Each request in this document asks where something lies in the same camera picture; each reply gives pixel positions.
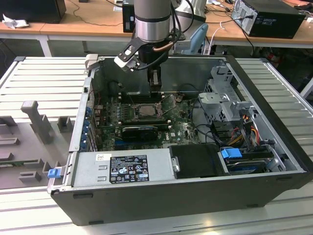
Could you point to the small black computer box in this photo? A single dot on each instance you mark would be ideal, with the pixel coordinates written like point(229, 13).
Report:
point(128, 19)

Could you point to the large black box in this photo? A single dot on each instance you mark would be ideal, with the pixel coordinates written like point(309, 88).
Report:
point(31, 11)

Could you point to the wooden desk with computer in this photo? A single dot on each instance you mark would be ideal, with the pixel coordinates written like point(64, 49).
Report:
point(227, 34)

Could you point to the blue case latch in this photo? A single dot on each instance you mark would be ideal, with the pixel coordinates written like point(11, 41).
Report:
point(53, 173)

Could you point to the black open PC case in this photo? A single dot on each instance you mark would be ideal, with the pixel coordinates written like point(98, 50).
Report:
point(171, 200)

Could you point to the black graphics card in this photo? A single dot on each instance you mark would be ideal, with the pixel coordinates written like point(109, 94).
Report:
point(139, 133)

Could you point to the square silver CPU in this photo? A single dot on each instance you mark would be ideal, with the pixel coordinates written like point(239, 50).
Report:
point(146, 110)

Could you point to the blue disk carrier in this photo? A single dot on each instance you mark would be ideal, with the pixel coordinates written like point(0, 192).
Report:
point(230, 155)

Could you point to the CPU socket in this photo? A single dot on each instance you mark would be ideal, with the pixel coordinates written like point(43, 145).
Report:
point(146, 115)

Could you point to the thin metal locking lever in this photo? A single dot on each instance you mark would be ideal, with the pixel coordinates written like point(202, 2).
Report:
point(132, 100)

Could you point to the black plastic air shroud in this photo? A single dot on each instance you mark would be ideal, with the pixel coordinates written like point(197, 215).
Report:
point(195, 160)

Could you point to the grey power supply with label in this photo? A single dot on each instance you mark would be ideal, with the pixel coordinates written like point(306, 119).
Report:
point(88, 169)

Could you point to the grey parts rack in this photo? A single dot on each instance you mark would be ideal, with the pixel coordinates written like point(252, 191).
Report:
point(29, 144)

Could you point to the black desktop computer tower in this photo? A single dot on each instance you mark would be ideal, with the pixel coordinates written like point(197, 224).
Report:
point(274, 22)

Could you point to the green motherboard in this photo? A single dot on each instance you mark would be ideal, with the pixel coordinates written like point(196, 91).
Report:
point(181, 132)

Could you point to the crumpled white paper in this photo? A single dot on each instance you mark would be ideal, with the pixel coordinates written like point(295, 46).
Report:
point(14, 23)

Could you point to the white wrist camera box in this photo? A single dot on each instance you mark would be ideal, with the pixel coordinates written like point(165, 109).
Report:
point(124, 60)

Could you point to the pale blue teach pendant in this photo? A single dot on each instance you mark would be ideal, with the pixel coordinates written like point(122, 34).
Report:
point(198, 36)

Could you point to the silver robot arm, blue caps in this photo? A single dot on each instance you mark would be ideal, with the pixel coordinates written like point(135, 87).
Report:
point(151, 24)

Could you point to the long wooden desk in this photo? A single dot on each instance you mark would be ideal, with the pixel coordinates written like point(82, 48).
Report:
point(80, 22)

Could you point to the grey metal drive cage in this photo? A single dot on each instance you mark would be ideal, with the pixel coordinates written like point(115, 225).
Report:
point(217, 102)

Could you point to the black RAM stick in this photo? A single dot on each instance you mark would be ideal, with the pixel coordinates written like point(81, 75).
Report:
point(144, 120)
point(137, 97)

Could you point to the green circuit board strip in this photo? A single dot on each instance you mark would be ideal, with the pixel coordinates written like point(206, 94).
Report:
point(12, 164)

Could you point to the hard disk drive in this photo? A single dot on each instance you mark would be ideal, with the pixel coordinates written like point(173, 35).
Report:
point(247, 166)

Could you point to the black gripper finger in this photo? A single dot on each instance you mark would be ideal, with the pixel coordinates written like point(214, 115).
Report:
point(156, 80)

